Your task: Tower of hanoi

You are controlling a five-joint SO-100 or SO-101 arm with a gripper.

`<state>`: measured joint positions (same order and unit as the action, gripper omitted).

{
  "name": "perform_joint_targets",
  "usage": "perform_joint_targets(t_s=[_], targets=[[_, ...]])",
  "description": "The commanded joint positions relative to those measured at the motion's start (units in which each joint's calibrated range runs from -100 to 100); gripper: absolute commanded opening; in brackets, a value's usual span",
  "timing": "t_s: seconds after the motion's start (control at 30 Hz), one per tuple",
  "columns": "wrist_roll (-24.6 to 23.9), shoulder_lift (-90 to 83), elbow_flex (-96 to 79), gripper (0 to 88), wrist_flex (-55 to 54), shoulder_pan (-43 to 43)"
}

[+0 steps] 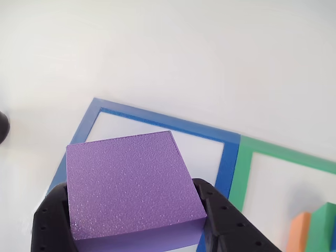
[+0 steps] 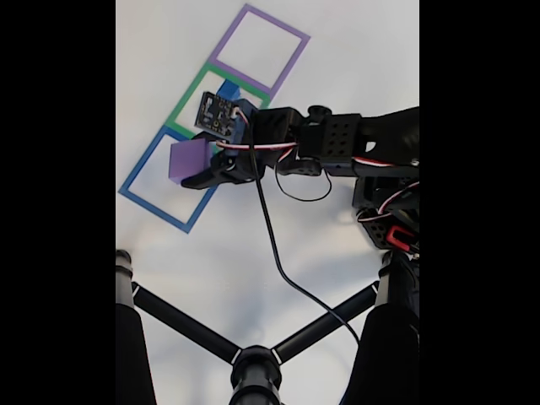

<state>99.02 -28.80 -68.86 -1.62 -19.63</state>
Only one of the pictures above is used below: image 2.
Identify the purple square block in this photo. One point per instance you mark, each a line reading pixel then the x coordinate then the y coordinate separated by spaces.
pixel 187 160

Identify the circuit board camera, blue mount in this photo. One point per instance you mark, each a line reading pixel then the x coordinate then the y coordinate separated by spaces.
pixel 215 116

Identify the black tripod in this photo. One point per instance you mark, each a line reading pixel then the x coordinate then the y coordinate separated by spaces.
pixel 255 375

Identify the red clamp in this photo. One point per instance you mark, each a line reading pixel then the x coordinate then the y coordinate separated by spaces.
pixel 398 236

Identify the green square frame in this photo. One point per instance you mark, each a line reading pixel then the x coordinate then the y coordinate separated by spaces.
pixel 185 105

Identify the purple square frame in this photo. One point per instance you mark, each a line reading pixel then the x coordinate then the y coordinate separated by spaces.
pixel 242 76

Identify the blue square frame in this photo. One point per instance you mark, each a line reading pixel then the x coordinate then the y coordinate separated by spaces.
pixel 156 208

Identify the small blue cube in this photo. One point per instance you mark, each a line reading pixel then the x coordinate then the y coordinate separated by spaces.
pixel 228 89

